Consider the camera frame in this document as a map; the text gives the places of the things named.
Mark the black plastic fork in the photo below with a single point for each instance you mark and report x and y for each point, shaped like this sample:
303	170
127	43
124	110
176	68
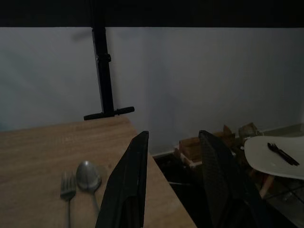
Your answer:
282	154

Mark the small crumpled cardboard box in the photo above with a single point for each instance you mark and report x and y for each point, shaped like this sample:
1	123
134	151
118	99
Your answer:
248	130

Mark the metal spoon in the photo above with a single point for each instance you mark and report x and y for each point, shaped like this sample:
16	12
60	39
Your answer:
86	175

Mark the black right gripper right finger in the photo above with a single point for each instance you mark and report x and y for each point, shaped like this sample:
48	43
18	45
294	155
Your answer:
221	180

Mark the metal fork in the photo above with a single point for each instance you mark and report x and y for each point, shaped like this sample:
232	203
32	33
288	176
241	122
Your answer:
68	190

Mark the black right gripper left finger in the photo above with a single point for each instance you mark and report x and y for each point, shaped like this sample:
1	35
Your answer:
123	185

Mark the brown cardboard box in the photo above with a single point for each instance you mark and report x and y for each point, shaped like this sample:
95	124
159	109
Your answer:
190	149

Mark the black stand pole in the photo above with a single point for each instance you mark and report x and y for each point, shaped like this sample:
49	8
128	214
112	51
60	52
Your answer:
105	83

